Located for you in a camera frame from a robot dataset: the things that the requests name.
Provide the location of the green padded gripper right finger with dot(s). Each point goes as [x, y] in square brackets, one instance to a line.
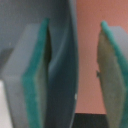
[112, 58]

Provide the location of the green padded gripper left finger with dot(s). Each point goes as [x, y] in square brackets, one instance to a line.
[25, 76]

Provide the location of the grey cooking pot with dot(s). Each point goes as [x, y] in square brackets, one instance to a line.
[63, 72]

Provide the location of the pink toy stove board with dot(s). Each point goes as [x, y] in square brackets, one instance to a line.
[90, 13]

